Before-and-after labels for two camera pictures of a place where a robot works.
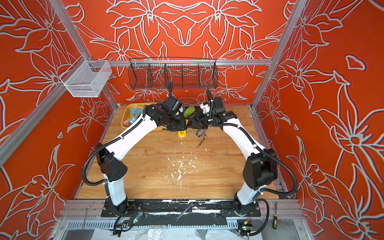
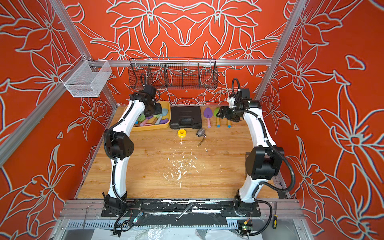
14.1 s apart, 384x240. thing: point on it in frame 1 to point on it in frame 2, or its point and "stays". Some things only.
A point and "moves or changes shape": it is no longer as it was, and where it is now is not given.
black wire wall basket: [188, 73] stays
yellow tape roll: [182, 134] stays
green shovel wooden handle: [188, 111] moves or changes shape
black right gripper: [201, 117] to [228, 113]
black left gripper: [182, 127] to [158, 110]
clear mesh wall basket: [86, 78] stays
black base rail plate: [181, 208] stays
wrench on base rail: [177, 218] stays
